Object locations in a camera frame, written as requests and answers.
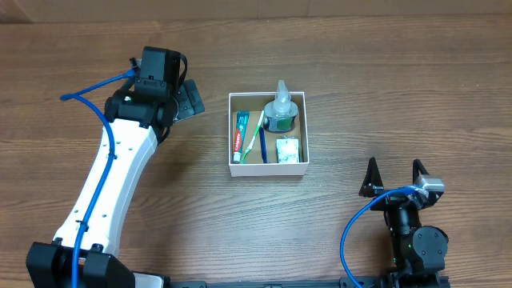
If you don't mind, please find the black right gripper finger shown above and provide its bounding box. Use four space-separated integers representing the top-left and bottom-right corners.
412 158 430 182
358 157 384 198

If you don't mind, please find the white teal toothpaste tube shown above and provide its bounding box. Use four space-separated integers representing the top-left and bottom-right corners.
233 110 250 163

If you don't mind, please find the green white toothbrush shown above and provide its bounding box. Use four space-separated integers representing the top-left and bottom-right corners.
241 110 264 163

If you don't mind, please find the white cardboard box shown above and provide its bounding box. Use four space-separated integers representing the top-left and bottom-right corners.
227 91 310 177

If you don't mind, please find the green white soap packet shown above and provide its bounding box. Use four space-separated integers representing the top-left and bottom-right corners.
276 138 300 164

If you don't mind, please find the clear pump soap bottle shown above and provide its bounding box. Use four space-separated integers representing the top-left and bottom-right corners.
263 80 298 133

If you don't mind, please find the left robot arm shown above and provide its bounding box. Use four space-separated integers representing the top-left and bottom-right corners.
26 119 170 287

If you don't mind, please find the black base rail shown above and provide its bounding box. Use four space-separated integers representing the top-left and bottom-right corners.
167 275 385 288

